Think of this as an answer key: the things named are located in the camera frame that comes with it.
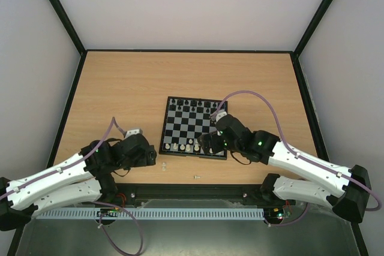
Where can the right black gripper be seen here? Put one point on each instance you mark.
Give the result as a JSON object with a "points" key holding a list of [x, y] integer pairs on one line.
{"points": [[206, 142]]}

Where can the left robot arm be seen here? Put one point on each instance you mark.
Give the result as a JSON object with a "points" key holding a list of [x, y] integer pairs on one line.
{"points": [[86, 176]]}

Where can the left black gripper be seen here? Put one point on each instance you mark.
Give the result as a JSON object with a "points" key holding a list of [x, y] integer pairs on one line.
{"points": [[144, 160]]}

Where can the light blue cable duct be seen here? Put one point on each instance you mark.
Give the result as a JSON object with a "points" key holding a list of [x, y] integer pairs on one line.
{"points": [[94, 213]]}

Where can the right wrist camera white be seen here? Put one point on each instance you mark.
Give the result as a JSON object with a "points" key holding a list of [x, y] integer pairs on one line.
{"points": [[220, 115]]}

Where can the black aluminium frame rail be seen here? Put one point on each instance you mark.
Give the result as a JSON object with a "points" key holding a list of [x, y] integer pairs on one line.
{"points": [[245, 194]]}

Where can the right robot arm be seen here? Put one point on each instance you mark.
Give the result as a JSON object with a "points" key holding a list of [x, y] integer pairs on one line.
{"points": [[343, 190]]}

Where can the black white chessboard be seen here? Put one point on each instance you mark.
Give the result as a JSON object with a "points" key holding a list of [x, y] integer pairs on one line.
{"points": [[181, 125]]}

